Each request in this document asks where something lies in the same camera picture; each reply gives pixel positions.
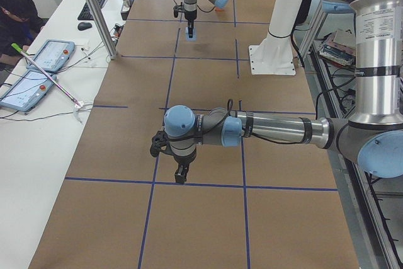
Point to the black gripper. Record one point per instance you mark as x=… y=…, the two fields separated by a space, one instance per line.
x=184 y=160
x=190 y=17

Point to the light blue foam block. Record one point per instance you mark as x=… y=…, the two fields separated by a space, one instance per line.
x=190 y=34

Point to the silver metal cup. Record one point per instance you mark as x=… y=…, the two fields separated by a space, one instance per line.
x=126 y=3

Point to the black computer mouse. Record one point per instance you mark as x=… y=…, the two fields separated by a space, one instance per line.
x=84 y=25

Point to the metal rod green tip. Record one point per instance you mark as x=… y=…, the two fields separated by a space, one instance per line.
x=78 y=104

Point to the upper teach pendant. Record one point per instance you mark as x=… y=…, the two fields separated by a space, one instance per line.
x=54 y=54

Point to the teach pendant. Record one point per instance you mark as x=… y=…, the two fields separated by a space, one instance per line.
x=24 y=94
x=54 y=54

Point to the stack of magazines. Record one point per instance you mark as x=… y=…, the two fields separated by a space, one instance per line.
x=339 y=47

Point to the person in black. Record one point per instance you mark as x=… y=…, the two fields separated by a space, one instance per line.
x=20 y=23

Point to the lower teach pendant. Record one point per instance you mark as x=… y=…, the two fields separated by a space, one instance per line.
x=24 y=94

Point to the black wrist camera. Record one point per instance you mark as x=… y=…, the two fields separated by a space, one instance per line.
x=177 y=9
x=158 y=144

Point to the aluminium frame post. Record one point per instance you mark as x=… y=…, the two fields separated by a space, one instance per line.
x=102 y=28

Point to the white pedestal column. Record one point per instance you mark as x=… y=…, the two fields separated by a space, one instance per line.
x=274 y=55

